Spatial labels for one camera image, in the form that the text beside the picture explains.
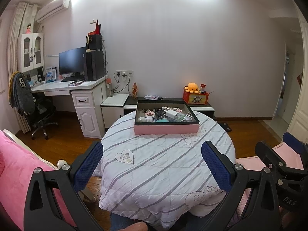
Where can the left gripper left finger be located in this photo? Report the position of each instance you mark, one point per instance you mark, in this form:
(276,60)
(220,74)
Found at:
(53,202)

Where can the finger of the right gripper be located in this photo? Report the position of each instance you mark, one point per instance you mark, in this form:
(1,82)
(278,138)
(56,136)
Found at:
(283,161)
(293,140)

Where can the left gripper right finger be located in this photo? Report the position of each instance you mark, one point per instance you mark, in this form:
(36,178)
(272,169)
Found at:
(261,211)

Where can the white travel plug adapter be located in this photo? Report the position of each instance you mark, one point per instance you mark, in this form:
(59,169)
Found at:
(187,118)

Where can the white usb charger cube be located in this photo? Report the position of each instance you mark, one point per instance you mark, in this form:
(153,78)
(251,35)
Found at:
(171,114)

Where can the pink white cat brick figure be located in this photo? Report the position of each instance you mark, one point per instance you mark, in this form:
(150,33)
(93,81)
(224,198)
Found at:
(177,109)

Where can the teal heart plastic case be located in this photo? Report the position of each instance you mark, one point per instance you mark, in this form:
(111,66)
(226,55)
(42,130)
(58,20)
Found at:
(162,120)

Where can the black remote control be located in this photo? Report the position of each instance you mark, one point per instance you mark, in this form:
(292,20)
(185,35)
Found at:
(159,114)

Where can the white rabbit night light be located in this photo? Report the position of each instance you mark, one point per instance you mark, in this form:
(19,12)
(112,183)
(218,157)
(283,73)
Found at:
(146,119)

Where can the pink donut brick model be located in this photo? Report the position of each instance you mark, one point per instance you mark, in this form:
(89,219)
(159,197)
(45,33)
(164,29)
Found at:
(149,113)

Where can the pink quilt right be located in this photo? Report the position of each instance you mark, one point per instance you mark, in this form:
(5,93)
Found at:
(288,220)

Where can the black bathroom scale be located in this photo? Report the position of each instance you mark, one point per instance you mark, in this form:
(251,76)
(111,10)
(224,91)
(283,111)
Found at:
(225,126)

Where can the white striped quilted tablecloth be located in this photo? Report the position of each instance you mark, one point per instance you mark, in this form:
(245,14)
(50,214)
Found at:
(158,178)

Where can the red cartoon storage box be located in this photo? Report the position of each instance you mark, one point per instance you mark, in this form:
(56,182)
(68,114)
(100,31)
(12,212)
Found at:
(197,99)

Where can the black office chair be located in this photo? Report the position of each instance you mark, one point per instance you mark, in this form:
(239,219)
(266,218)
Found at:
(44,115)

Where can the orange octopus plush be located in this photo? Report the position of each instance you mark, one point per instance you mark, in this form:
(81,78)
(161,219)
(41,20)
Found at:
(192,88)

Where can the pink and black storage box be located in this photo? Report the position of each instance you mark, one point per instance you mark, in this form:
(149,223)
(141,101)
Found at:
(174,126)

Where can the white desk with drawers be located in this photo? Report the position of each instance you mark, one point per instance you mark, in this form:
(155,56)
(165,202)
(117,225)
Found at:
(87,99)

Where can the black white low tv cabinet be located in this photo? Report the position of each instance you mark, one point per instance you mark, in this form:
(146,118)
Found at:
(115,107)

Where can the orange cap water bottle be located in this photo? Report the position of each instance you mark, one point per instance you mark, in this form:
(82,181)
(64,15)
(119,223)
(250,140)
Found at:
(109,88)

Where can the small orange figurine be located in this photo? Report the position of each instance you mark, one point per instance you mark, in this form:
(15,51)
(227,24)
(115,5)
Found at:
(135,91)

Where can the black computer monitor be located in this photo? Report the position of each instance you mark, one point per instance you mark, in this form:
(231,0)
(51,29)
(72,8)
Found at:
(72,61)

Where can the black computer tower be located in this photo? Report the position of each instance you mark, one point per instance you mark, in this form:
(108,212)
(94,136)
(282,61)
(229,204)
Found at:
(94,65)

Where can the white glass door cabinet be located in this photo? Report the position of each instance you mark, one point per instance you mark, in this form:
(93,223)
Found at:
(30,51)

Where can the black speaker on tower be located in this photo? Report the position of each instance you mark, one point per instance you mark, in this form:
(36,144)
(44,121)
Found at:
(94,42)

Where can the pink doll on cabinet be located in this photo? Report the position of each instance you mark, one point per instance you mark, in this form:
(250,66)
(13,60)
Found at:
(28,29)

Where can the red paper bag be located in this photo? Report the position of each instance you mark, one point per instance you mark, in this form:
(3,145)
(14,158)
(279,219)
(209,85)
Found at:
(95,28)

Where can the white air conditioner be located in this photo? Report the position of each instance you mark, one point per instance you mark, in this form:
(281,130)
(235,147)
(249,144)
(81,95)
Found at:
(51,9)

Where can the wall power outlet strip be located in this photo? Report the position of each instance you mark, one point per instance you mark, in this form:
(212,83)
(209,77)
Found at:
(128,73)

